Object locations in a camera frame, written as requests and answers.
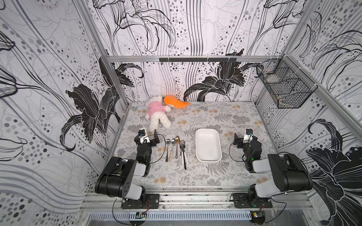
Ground long silver spoon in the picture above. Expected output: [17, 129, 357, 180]
[166, 139, 171, 162]

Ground iridescent gold spoon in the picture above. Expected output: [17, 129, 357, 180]
[175, 136, 180, 159]

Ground black spoon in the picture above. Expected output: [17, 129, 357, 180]
[180, 140, 187, 170]

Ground white rectangular storage box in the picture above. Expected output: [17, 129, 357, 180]
[195, 128, 222, 163]

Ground wooden handled silver spoon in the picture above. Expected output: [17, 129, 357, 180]
[169, 138, 176, 162]

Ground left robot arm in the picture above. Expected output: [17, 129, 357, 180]
[95, 129, 160, 207]

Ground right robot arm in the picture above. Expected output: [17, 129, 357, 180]
[232, 129, 313, 202]

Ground white plush bear pink shirt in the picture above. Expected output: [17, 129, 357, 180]
[145, 96, 172, 132]

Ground orange plush toy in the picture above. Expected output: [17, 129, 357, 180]
[163, 95, 191, 109]

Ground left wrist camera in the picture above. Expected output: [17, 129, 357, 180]
[138, 128, 147, 137]

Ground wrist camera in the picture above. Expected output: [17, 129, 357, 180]
[243, 129, 253, 142]
[138, 128, 147, 137]

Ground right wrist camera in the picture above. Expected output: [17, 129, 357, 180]
[243, 129, 253, 142]

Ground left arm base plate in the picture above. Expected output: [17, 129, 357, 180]
[121, 194, 160, 210]

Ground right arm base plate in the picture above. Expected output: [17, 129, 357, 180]
[232, 193, 273, 210]

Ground black wire wall basket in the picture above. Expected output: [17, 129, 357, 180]
[256, 58, 318, 109]

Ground white slotted cable duct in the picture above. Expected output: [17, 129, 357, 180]
[89, 210, 252, 222]

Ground black bar on rail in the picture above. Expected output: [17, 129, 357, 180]
[159, 57, 237, 62]

